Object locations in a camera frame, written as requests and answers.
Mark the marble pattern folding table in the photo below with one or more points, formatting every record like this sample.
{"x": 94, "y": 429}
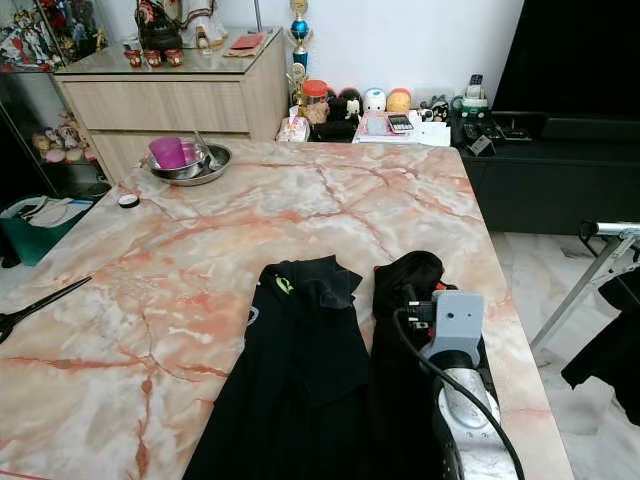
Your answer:
{"x": 230, "y": 230}

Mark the black shirt fonemax print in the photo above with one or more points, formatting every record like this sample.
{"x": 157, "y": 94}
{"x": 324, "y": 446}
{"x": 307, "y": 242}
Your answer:
{"x": 610, "y": 360}

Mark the white round toy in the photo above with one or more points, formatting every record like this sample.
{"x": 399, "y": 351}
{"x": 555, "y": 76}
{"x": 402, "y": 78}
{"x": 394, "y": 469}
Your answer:
{"x": 375, "y": 100}

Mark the wooden sideboard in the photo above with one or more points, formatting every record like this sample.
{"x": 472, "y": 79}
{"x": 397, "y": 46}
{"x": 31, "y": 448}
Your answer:
{"x": 170, "y": 110}

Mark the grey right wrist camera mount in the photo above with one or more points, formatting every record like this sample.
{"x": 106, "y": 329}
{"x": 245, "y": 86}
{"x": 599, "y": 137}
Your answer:
{"x": 457, "y": 320}

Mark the orange round toy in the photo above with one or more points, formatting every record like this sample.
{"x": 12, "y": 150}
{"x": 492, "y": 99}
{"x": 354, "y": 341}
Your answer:
{"x": 399, "y": 100}

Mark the metal bowl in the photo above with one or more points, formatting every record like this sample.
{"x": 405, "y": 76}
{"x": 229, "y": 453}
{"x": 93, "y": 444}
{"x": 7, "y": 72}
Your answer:
{"x": 208, "y": 170}

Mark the gold blue trophy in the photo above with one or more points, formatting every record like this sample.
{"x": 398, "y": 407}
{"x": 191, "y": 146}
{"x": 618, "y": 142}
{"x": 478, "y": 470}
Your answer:
{"x": 297, "y": 40}

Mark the black mouse plush toy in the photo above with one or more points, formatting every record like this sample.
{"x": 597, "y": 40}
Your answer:
{"x": 345, "y": 106}

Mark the glass display cabinet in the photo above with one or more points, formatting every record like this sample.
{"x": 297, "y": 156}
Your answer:
{"x": 25, "y": 90}

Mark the black shirt small green logo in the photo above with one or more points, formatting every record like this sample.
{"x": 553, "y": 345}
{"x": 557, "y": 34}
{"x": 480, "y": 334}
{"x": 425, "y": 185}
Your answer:
{"x": 290, "y": 380}

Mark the small round black lid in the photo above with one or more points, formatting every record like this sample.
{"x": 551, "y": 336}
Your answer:
{"x": 128, "y": 201}

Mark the purple plastic cup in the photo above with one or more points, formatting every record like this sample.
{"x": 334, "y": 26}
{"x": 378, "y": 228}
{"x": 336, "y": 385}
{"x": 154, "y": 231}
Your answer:
{"x": 167, "y": 153}

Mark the jar with red lid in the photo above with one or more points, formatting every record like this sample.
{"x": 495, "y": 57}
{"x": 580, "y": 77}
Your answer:
{"x": 316, "y": 103}

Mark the dark calculator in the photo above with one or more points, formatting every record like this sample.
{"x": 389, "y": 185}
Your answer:
{"x": 401, "y": 123}

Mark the green storage bin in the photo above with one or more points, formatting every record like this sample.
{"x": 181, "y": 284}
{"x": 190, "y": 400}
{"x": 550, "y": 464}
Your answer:
{"x": 30, "y": 240}

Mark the black flat television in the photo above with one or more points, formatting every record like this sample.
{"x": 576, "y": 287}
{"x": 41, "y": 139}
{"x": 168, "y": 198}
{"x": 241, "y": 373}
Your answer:
{"x": 580, "y": 55}

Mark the black low tv cabinet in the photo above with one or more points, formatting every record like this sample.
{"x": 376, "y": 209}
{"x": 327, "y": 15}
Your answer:
{"x": 550, "y": 190}

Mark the pink tissue pack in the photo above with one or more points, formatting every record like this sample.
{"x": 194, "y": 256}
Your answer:
{"x": 293, "y": 127}

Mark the black scissors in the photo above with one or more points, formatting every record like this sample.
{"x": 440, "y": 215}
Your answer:
{"x": 50, "y": 300}

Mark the flat red case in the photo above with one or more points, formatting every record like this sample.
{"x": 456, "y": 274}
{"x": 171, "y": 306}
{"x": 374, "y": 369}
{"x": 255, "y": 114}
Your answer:
{"x": 247, "y": 43}

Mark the silver metal clothes rack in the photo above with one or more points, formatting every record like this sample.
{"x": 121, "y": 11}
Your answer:
{"x": 585, "y": 285}

